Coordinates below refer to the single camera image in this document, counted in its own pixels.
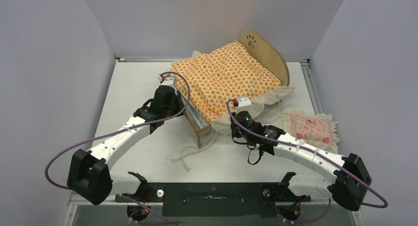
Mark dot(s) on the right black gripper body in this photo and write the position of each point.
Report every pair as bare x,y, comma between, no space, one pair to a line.
237,133

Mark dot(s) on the orange patterned pet mattress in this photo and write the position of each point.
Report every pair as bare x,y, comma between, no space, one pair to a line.
229,72

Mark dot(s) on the wooden pet bed frame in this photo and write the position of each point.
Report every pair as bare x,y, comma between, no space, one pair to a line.
263,52

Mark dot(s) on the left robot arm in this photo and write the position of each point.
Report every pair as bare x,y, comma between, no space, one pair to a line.
90,171

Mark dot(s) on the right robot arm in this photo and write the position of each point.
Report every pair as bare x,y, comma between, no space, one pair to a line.
345,179

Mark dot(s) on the pink frilled small pillow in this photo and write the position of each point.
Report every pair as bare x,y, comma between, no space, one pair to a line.
317,130

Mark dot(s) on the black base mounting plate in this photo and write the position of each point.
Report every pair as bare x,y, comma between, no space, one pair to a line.
217,199

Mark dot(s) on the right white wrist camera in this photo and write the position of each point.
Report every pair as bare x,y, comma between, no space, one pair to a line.
242,102

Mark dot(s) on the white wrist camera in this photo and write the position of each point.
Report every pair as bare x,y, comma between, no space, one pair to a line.
167,80
242,102

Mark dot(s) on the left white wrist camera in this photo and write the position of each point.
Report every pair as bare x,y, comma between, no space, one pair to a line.
167,80

